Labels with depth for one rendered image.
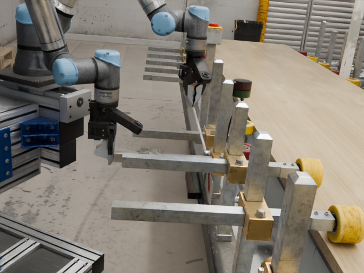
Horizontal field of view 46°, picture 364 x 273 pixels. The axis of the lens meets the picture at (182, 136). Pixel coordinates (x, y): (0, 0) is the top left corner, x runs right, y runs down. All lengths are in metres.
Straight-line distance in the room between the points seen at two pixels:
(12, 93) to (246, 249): 1.02
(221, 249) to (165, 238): 1.30
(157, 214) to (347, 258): 0.39
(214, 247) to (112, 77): 0.57
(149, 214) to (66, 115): 0.70
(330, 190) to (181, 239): 1.42
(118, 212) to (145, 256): 1.49
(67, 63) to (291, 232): 0.79
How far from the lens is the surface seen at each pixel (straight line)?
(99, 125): 1.33
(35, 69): 1.56
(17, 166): 1.56
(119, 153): 1.38
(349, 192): 1.25
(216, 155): 1.40
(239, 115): 1.12
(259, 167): 0.90
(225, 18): 9.20
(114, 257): 2.36
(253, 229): 0.88
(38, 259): 2.02
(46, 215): 2.73
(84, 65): 1.25
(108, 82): 1.28
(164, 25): 1.42
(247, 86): 1.35
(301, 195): 0.66
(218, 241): 1.28
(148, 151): 1.38
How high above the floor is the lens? 1.41
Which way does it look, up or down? 20 degrees down
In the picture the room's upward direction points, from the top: 5 degrees clockwise
